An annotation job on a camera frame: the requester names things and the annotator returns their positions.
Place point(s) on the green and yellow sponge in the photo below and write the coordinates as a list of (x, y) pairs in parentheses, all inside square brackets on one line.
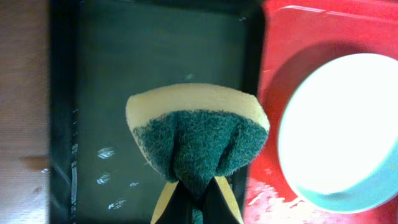
[(193, 132)]

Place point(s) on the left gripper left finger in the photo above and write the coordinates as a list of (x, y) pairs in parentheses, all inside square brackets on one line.
[(174, 205)]

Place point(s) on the black rectangular tray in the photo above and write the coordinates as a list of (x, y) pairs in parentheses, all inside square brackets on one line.
[(101, 53)]

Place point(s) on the red plastic tray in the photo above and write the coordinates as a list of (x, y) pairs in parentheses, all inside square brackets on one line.
[(300, 37)]

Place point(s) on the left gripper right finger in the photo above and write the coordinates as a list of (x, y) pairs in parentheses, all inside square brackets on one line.
[(215, 208)]

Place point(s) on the light green plate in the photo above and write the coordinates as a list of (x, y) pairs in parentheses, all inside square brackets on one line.
[(337, 138)]

